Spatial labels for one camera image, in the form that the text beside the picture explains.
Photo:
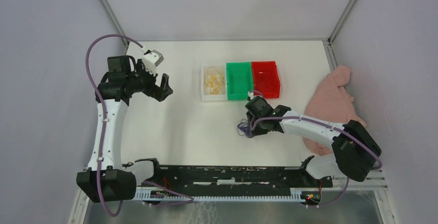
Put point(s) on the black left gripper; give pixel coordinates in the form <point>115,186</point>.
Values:
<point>158,93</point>

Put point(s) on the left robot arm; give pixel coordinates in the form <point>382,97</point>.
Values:
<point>106,178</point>

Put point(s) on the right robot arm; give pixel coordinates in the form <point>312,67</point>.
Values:
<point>354,152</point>

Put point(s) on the red plastic bin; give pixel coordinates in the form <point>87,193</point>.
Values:
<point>266,79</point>

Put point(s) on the green plastic bin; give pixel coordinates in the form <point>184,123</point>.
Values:
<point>239,80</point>

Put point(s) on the clear plastic bin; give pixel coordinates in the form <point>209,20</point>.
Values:
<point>213,83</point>

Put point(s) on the pink cloth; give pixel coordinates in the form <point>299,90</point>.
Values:
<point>331,102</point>

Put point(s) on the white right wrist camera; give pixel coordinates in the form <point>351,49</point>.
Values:
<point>250,95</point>

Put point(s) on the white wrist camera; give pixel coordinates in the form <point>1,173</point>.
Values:
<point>151,60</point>
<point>250,95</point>

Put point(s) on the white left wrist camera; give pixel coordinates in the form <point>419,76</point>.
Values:
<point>151,60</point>

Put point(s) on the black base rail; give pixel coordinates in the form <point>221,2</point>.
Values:
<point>227,181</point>

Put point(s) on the white slotted cable duct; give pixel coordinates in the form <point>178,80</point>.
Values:
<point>145,194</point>

